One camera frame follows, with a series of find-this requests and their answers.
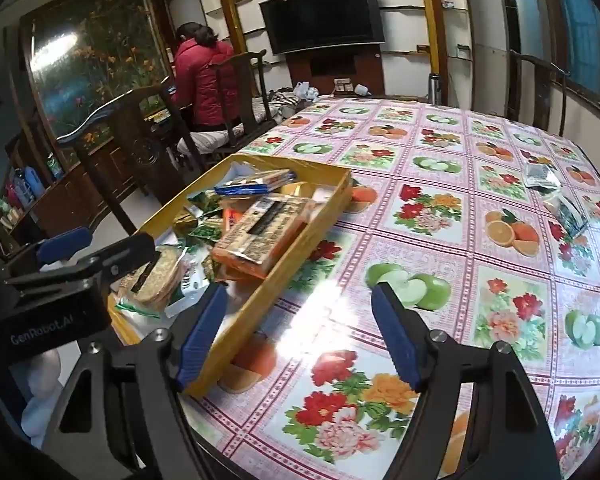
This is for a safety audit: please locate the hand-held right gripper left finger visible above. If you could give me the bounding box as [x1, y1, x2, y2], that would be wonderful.
[41, 284, 230, 480]

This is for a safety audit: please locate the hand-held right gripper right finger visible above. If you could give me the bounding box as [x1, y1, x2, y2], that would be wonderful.
[371, 282, 564, 480]

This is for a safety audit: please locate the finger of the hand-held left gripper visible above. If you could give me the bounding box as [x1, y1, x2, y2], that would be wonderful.
[55, 232, 160, 295]
[0, 227, 94, 277]

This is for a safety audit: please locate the round cracker packet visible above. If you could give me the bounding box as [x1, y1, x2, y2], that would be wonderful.
[117, 244, 186, 312]

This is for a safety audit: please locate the yellow cardboard box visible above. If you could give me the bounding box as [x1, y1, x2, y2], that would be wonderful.
[107, 154, 354, 400]

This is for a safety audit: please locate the dark wooden sideboard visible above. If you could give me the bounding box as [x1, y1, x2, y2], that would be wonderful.
[0, 105, 181, 248]

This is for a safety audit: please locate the white and green snack packet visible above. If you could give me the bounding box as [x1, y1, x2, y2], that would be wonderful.
[166, 254, 217, 319]

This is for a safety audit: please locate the gold snack packet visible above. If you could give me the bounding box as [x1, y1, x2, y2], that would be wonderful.
[172, 212, 199, 236]

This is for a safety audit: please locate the blue plastic bottle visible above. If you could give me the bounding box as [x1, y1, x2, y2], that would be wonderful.
[24, 166, 46, 198]

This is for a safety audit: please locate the dark wooden chair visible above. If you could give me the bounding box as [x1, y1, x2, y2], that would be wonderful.
[72, 84, 208, 241]
[177, 49, 282, 158]
[505, 49, 572, 132]

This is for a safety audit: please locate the large orange snack packet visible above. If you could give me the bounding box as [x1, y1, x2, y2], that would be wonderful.
[211, 195, 327, 279]

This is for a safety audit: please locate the floral fruit tablecloth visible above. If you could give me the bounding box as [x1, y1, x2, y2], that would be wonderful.
[180, 95, 600, 480]

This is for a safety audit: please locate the blue snack packet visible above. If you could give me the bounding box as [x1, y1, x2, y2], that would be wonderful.
[214, 169, 297, 196]

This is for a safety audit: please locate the striped seat cushion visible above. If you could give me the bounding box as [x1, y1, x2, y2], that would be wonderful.
[176, 119, 277, 154]

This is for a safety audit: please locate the large flower painting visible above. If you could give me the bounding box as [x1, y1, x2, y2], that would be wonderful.
[19, 0, 175, 137]

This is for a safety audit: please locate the silver and green snack packet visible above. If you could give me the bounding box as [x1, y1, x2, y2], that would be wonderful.
[543, 194, 590, 239]

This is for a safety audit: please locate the white plastic bag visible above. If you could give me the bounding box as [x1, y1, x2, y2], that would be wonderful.
[293, 81, 321, 104]

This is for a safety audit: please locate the black television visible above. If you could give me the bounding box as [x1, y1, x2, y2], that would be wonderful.
[258, 0, 386, 56]

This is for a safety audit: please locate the silver tower air conditioner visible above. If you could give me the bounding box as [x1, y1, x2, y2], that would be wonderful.
[495, 0, 552, 126]

